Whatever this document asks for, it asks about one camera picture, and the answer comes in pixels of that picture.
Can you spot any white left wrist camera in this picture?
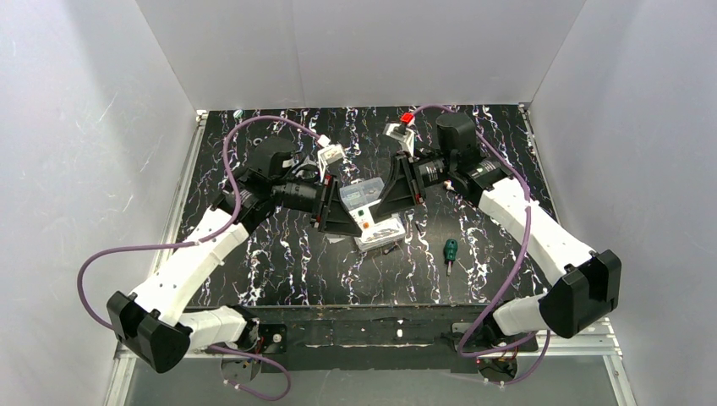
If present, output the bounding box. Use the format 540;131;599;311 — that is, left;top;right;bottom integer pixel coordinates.
317;144;345;178

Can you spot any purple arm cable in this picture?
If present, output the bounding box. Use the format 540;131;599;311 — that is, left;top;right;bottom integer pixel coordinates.
411;104;553;387
76;115;331;403

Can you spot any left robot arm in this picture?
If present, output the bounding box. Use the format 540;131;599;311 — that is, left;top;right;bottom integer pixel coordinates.
107;136;363;373

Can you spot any white remote control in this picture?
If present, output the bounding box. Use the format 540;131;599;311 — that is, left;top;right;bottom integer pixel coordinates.
348;198;376;238

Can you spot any green handled screwdriver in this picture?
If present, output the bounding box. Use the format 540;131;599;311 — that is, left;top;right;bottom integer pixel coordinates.
443;239;458;277

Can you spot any clear plastic screw box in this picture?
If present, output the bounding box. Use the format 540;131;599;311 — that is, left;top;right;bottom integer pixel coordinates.
339;177;406;252

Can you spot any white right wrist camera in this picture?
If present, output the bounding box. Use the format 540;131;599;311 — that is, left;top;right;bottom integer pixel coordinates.
382;112;416;156

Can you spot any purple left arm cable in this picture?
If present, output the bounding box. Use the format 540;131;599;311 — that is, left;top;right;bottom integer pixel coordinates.
76;115;331;403

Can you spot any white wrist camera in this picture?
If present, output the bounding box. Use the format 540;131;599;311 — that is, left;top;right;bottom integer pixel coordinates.
317;144;345;178
382;112;416;156

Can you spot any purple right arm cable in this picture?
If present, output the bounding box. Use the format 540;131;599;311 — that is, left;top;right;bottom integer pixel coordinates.
411;104;553;387

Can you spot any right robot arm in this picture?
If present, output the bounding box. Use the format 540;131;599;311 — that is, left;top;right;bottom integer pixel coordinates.
370;112;621;338

